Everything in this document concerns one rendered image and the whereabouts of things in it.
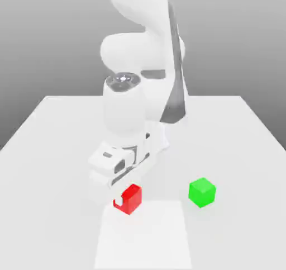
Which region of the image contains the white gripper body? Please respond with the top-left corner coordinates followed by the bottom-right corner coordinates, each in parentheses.
top-left (88, 151), bottom-right (162, 192)

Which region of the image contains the small red cube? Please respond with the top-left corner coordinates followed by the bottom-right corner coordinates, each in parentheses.
top-left (112, 183), bottom-right (143, 216)

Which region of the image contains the small green cube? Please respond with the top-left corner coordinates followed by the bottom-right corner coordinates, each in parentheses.
top-left (188, 177), bottom-right (217, 209)

